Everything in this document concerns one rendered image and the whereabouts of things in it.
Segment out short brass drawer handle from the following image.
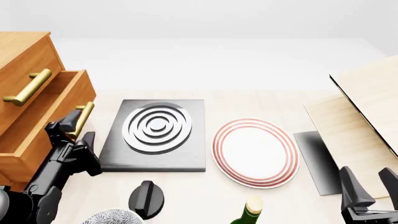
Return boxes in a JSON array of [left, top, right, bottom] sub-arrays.
[[66, 101, 95, 141]]

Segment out long brass drawer handle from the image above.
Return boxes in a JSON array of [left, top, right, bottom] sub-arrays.
[[2, 68, 53, 107]]

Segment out green bottle with cork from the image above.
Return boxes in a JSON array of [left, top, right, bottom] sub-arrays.
[[229, 195, 265, 224]]

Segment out wooden cabinet with drawers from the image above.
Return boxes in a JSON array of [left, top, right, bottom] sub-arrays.
[[0, 31, 98, 194]]

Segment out wooden drawer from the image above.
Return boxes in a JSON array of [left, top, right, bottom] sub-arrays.
[[0, 171, 27, 194], [0, 35, 67, 136], [0, 69, 98, 185]]

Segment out white plate with red rings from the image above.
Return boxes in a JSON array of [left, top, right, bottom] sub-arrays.
[[211, 118, 300, 189]]

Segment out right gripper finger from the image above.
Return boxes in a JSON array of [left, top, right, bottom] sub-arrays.
[[377, 166, 398, 204], [338, 166, 376, 211]]

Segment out wooden drawer front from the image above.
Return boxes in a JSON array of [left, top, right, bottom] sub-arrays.
[[0, 171, 27, 194]]

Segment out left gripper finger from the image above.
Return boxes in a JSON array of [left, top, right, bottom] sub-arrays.
[[81, 131, 96, 153], [58, 109, 83, 135]]

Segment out wooden drawer, long brass handle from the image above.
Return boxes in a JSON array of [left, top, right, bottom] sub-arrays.
[[0, 35, 67, 136]]

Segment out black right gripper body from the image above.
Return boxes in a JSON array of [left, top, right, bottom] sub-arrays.
[[340, 205, 398, 224]]

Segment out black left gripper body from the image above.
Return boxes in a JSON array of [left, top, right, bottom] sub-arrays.
[[45, 121, 103, 177]]

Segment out pale wooden box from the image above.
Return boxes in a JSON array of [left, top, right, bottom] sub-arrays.
[[302, 54, 398, 200]]

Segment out round black stove knob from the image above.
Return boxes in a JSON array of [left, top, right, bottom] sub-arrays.
[[127, 179, 165, 220]]

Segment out patterned grey-white bowl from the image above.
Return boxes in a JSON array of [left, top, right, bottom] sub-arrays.
[[81, 208, 145, 224]]

